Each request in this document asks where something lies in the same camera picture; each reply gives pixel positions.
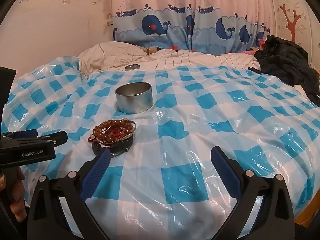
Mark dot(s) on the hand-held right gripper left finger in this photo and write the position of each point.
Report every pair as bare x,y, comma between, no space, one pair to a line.
98,171

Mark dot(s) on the white pillow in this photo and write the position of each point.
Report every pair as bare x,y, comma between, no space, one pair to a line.
110,55

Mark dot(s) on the pink cloth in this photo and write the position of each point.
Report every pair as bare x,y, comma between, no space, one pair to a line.
260,43

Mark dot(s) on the white striped quilt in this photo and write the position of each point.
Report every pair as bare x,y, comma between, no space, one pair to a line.
190,58

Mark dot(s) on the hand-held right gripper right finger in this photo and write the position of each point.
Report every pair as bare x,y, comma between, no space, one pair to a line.
225,172

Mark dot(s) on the black jacket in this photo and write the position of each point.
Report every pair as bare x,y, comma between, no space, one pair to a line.
287,60

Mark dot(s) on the blue white checked plastic sheet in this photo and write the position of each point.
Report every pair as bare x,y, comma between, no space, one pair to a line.
190,120

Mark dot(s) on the silver bangle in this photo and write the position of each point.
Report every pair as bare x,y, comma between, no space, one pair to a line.
135,128

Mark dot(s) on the whale print curtain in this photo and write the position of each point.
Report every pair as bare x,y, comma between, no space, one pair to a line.
175,22

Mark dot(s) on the round metal tin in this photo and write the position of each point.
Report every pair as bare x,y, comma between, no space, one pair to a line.
133,100

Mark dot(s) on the tree wall sticker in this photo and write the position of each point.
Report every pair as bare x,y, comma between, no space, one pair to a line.
291,22

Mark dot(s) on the round metal tin lid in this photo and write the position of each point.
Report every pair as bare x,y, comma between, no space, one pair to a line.
132,67

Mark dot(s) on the wooden bed frame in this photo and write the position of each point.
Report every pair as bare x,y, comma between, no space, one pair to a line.
308,218

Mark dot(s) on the wall socket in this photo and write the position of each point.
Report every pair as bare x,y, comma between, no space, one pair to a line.
108,19

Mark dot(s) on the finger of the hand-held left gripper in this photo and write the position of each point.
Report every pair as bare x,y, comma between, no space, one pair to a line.
23,134
50,138

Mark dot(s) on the person's left hand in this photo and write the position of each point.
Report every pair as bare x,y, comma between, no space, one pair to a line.
18,195

